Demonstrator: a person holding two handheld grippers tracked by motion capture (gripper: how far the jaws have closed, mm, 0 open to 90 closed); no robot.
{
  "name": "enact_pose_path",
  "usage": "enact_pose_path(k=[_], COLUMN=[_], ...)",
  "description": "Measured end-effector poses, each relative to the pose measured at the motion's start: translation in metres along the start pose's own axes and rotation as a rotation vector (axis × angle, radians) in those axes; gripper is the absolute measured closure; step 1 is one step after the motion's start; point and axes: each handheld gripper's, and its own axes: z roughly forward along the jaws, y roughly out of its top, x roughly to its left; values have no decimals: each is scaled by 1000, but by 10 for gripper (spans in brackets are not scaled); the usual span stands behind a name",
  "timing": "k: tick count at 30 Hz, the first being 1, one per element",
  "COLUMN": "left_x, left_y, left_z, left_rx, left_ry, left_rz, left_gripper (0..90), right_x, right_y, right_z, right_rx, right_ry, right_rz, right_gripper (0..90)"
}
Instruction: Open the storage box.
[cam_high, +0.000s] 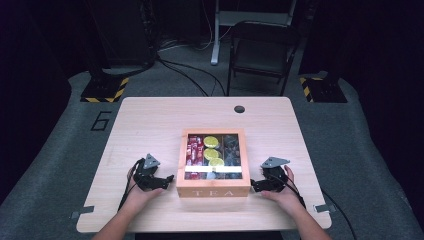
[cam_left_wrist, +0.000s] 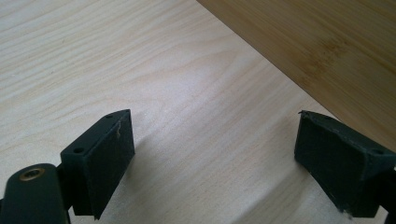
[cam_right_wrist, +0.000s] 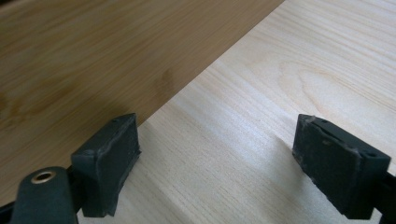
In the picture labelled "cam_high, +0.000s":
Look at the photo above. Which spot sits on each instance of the black stand base striped edge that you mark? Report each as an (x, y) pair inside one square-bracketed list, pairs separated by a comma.
[(103, 90), (325, 90)]

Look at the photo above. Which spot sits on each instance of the person's right hand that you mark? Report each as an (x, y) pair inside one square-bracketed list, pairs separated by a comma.
[(286, 198)]

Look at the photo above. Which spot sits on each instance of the black folding chair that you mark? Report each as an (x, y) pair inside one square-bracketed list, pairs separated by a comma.
[(263, 50)]

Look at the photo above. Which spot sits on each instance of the white metal stand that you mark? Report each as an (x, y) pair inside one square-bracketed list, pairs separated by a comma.
[(216, 40)]

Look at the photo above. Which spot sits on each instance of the grey metal table bracket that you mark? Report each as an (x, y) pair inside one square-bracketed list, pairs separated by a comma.
[(82, 211), (324, 208)]

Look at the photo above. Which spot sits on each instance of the bundle of red packets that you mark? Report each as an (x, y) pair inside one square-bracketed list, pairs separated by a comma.
[(194, 153)]

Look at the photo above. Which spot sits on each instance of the wooden tea box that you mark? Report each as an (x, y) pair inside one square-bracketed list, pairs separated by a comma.
[(213, 186)]

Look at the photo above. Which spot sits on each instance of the person's left hand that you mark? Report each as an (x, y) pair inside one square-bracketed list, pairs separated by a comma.
[(140, 198)]

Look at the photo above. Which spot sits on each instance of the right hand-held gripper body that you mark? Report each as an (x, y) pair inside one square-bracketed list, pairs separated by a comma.
[(275, 175)]

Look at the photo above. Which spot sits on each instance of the lemon slice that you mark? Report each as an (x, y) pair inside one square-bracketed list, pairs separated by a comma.
[(216, 162), (211, 154), (211, 142)]

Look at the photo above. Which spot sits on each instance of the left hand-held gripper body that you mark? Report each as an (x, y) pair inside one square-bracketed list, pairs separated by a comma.
[(146, 173)]

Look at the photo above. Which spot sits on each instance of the black table grommet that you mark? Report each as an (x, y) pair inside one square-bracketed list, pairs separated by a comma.
[(239, 109)]

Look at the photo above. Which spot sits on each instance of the dark tea packets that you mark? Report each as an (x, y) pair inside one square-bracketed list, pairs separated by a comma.
[(232, 151)]

